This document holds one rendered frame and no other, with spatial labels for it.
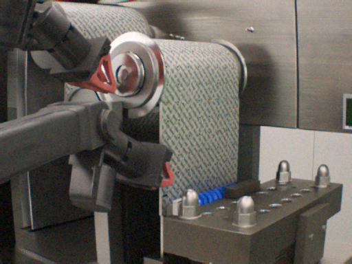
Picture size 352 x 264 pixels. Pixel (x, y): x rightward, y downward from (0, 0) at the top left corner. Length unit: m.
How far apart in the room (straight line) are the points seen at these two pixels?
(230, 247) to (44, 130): 0.34
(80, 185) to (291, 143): 3.06
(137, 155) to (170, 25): 0.54
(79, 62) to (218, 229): 0.32
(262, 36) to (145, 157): 0.44
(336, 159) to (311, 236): 2.68
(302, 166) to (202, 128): 2.76
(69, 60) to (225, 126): 0.36
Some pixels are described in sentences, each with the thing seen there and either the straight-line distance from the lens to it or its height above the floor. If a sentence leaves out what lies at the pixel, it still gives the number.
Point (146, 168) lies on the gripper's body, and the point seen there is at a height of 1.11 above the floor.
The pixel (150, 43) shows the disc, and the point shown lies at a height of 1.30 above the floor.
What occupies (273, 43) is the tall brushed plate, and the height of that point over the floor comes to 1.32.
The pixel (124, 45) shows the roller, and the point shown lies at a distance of 0.90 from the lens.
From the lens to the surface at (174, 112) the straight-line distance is 0.89.
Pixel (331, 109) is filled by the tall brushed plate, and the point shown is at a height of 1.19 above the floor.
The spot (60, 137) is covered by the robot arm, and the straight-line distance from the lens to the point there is 0.61.
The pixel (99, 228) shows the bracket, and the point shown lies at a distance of 0.94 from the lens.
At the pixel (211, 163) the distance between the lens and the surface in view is 0.99.
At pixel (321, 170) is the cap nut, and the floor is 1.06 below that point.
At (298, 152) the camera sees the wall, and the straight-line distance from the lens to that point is 3.69.
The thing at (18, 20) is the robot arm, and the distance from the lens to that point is 0.75.
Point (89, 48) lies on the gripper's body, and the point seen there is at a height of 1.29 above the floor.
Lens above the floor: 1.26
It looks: 7 degrees down
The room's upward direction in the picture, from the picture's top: straight up
